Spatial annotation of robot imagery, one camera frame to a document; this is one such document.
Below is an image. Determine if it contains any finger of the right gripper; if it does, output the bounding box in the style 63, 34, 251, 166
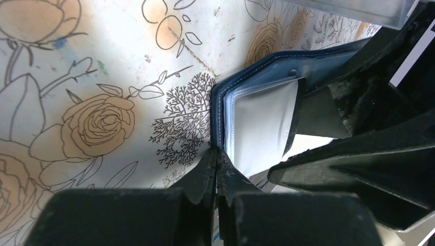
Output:
268, 110, 434, 232
305, 2, 434, 137

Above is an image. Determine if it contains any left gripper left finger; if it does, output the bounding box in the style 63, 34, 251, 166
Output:
26, 148, 217, 245

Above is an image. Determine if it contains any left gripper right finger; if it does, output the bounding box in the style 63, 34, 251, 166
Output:
216, 150, 382, 245

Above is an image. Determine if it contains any clear plastic card box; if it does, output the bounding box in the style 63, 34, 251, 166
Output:
289, 0, 420, 30

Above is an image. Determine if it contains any blue leather card holder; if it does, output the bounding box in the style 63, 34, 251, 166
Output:
210, 39, 367, 177

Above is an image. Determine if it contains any floral tablecloth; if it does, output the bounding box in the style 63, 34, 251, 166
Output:
1, 1, 379, 245

